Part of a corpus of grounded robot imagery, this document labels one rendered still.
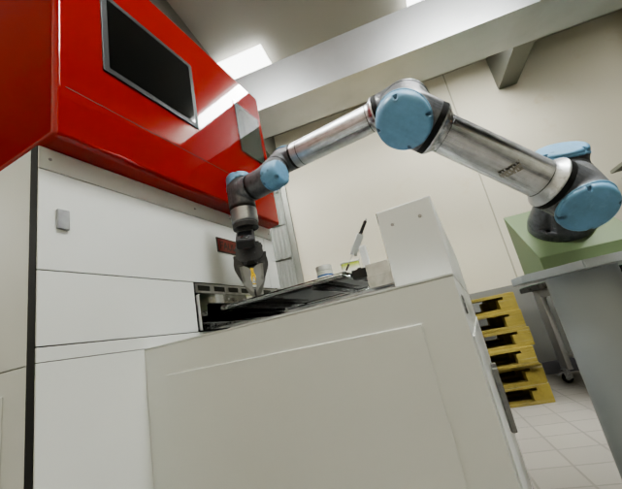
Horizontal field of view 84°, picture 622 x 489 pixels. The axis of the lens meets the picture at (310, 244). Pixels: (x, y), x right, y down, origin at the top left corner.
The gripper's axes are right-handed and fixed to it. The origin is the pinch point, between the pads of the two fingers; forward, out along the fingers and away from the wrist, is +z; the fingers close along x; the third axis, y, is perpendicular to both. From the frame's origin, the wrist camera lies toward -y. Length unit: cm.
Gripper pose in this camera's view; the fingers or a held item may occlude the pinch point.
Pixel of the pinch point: (255, 293)
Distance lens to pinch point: 91.4
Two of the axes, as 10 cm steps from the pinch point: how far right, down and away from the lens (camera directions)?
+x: -9.8, 1.7, -1.1
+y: -0.5, 2.8, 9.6
